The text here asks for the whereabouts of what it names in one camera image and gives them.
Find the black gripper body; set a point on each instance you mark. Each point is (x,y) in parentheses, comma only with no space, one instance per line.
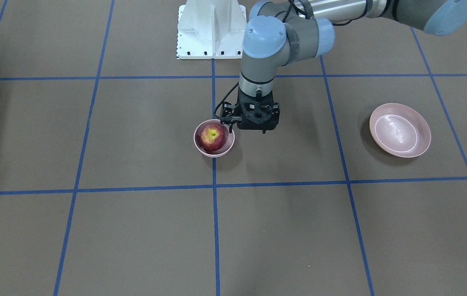
(228,110)

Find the pink bowl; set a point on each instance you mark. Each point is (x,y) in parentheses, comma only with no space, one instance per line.
(217,153)

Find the red apple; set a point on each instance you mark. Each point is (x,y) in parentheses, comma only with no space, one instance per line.
(213,137)

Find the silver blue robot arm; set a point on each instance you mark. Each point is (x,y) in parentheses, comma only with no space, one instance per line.
(280,34)

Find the pink plate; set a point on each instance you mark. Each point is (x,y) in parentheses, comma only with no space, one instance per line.
(400,130)

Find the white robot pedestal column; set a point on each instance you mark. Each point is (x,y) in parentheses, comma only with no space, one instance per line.
(210,29)

